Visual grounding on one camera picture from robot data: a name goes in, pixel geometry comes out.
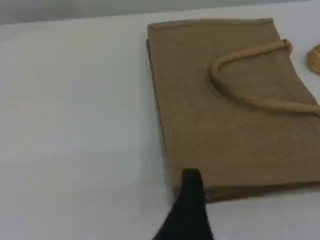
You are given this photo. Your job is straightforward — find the brown jute tote bag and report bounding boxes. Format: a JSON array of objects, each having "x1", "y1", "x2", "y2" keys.
[{"x1": 146, "y1": 17, "x2": 320, "y2": 205}]

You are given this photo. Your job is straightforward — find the white tablecloth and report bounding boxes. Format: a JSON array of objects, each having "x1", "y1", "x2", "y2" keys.
[{"x1": 0, "y1": 4, "x2": 320, "y2": 240}]

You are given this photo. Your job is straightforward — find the long striped bread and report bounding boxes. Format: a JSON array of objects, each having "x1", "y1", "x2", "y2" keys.
[{"x1": 306, "y1": 44, "x2": 320, "y2": 74}]

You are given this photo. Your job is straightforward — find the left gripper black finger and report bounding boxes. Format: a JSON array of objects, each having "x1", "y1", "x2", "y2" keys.
[{"x1": 152, "y1": 167, "x2": 216, "y2": 240}]

